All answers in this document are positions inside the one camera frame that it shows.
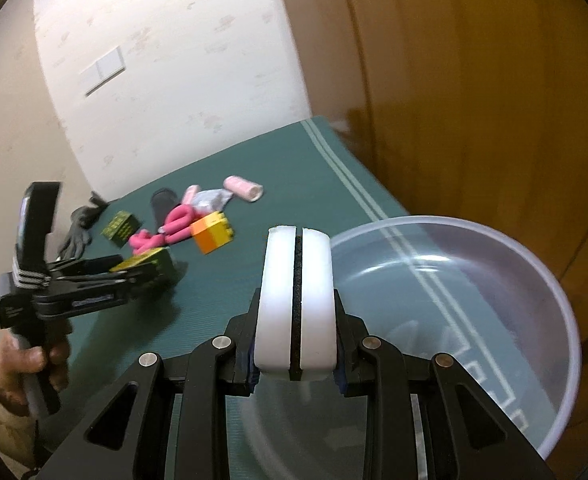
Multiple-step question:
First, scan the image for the green yellow box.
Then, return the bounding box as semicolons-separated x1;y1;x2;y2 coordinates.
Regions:
110;247;179;294

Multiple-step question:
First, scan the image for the pink knotted foam roller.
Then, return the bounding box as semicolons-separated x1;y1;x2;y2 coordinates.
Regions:
158;204;203;245

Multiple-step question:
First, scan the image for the black dryer nozzle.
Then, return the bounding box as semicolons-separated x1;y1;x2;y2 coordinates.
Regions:
150;188;180;228

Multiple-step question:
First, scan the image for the orange yellow toy block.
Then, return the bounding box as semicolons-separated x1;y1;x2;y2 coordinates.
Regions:
190;211;234;255

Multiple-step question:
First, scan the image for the white sponge block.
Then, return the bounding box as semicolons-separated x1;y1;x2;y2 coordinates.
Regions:
254;226;337;382

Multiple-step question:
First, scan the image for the pink hair curler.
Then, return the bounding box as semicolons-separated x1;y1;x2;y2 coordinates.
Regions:
181;184;201;205
224;176;264;203

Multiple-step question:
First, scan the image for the beige sleeve forearm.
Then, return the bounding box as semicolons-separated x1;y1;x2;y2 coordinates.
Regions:
0;403;35;479

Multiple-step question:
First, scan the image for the person's left hand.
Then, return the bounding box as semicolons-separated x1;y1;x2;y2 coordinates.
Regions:
0;324;73;416

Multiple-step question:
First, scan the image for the dark grey glove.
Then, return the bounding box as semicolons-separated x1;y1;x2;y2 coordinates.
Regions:
58;192;108;261

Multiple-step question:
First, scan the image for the green table mat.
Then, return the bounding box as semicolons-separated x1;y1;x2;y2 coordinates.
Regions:
34;115;540;480

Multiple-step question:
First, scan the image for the clear plastic bowl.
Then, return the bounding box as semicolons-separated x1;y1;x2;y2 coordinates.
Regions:
228;216;580;479

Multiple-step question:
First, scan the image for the wooden wardrobe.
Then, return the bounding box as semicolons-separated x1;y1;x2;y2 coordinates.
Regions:
284;0;588;479

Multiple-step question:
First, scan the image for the white wall switch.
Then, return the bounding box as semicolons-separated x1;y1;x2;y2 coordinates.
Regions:
79;47;126;96

